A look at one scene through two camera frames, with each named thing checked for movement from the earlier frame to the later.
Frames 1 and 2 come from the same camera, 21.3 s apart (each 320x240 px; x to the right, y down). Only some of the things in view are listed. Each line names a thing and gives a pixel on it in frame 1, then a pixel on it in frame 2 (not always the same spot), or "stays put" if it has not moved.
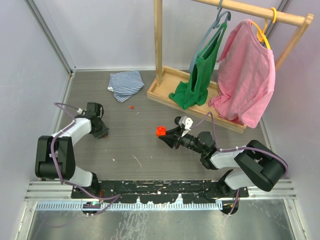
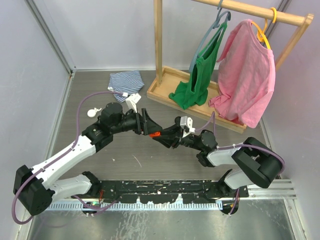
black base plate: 155,191 stays put
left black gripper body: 102,130 → 140,127
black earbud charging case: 177,119 stays put
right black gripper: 174,137 stays put
